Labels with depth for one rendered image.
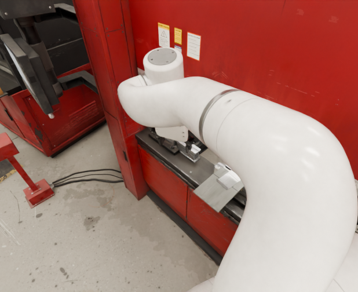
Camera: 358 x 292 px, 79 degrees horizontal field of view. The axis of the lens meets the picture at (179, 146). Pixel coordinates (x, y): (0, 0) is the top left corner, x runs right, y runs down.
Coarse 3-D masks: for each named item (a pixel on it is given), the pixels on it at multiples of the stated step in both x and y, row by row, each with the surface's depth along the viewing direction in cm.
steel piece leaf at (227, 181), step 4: (224, 176) 131; (228, 176) 131; (232, 176) 131; (220, 180) 128; (224, 180) 128; (228, 180) 128; (232, 180) 128; (236, 180) 128; (224, 184) 126; (228, 184) 126; (232, 184) 126; (228, 188) 124
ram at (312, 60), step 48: (144, 0) 112; (192, 0) 91; (240, 0) 77; (288, 0) 67; (336, 0) 59; (144, 48) 131; (240, 48) 86; (288, 48) 74; (336, 48) 64; (288, 96) 82; (336, 96) 70
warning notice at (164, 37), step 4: (160, 24) 112; (164, 24) 110; (160, 28) 113; (164, 28) 111; (168, 28) 109; (160, 32) 115; (164, 32) 113; (168, 32) 111; (160, 36) 116; (164, 36) 114; (168, 36) 112; (160, 40) 117; (164, 40) 115; (168, 40) 113; (160, 44) 119; (164, 44) 117; (168, 44) 115
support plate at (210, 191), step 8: (216, 176) 131; (208, 184) 126; (216, 184) 126; (240, 184) 126; (200, 192) 122; (208, 192) 122; (216, 192) 122; (224, 192) 122; (232, 192) 122; (208, 200) 119; (216, 200) 119; (224, 200) 119; (216, 208) 115
